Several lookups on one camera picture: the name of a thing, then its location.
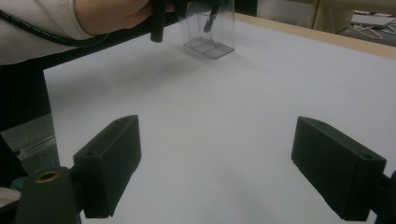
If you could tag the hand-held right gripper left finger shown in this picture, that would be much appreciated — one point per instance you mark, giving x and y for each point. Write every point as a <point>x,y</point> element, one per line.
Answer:
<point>106,168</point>

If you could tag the clear acrylic organizer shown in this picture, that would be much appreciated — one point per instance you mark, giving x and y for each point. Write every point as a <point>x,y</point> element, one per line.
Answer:
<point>214,48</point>

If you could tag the white table mat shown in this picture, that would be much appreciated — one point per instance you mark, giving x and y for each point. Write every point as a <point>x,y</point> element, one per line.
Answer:
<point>218,109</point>

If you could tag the black makeup brush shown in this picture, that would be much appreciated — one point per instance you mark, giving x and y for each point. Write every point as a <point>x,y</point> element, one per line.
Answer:
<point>210,23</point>

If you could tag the metal floor rail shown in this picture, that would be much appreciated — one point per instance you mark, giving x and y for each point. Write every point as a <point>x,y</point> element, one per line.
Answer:
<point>37,147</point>

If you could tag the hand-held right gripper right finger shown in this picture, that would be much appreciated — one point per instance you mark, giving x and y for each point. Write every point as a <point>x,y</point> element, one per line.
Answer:
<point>339,171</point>

